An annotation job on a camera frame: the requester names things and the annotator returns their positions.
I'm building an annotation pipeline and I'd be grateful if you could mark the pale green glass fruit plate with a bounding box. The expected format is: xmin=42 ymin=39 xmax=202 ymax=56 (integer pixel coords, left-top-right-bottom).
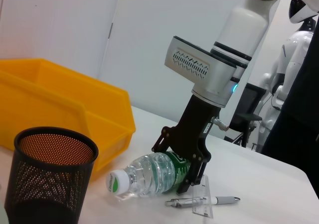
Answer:
xmin=0 ymin=184 xmax=9 ymax=224

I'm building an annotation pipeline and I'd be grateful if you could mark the black mesh pen cup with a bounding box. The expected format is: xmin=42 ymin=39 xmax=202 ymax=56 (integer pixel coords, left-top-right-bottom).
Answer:
xmin=4 ymin=126 xmax=100 ymax=224

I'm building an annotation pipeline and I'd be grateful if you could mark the clear water bottle green label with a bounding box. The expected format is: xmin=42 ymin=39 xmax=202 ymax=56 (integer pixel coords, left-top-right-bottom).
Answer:
xmin=106 ymin=150 xmax=192 ymax=199

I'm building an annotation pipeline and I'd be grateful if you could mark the black office chair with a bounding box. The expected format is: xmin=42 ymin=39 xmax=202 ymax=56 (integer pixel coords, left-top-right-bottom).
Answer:
xmin=224 ymin=83 xmax=266 ymax=147

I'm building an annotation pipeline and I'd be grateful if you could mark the grey white ballpoint pen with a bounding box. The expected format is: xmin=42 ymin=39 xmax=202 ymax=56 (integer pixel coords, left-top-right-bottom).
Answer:
xmin=164 ymin=196 xmax=241 ymax=208

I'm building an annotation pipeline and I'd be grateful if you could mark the clear plastic ruler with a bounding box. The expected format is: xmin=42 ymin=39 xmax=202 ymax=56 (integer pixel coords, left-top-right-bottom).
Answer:
xmin=191 ymin=175 xmax=214 ymax=219

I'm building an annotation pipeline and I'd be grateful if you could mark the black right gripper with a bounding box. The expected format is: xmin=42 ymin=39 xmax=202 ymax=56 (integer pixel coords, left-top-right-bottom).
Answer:
xmin=151 ymin=95 xmax=222 ymax=195

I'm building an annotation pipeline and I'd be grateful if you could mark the white humanoid robot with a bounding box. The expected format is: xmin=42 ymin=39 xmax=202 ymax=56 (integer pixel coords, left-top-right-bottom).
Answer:
xmin=259 ymin=0 xmax=319 ymax=155

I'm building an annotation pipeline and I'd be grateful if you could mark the yellow plastic bin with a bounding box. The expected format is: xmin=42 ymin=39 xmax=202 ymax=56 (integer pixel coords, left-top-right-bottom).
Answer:
xmin=0 ymin=58 xmax=137 ymax=181

